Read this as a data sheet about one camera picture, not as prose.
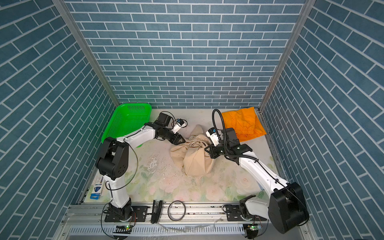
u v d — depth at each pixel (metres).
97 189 0.81
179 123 0.85
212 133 0.72
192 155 0.80
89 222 0.71
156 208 0.74
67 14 0.72
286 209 0.40
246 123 1.07
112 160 0.51
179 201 0.77
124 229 0.72
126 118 1.13
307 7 0.71
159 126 0.74
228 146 0.63
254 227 0.71
